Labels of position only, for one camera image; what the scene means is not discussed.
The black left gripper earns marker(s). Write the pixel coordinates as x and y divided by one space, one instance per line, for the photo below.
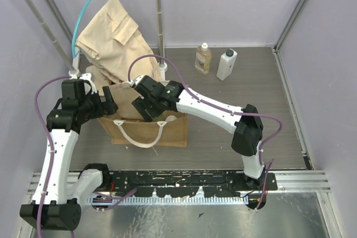
107 102

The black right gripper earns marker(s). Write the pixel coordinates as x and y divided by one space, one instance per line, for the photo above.
140 103

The brown burlap canvas bag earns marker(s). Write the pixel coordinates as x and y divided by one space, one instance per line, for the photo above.
126 126

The clear amber liquid bottle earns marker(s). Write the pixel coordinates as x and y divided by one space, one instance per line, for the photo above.
203 59

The green bottle cream cap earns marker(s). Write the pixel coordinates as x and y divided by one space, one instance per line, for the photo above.
164 115

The cream bottle with cap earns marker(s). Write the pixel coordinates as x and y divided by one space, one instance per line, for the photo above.
170 118

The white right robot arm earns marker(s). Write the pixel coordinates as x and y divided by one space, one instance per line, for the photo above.
243 123

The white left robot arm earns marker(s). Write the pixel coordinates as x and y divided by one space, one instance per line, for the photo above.
54 205

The beige cloth trousers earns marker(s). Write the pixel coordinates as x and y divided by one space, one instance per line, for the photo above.
111 42

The white rectangular bottle dark cap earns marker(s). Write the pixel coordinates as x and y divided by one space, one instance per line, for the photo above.
226 64

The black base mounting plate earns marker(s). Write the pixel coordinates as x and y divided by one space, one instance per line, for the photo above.
177 184

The white slotted cable duct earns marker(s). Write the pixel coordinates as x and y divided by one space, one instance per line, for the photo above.
195 200

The aluminium frame rail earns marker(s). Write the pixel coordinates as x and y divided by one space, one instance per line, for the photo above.
306 180

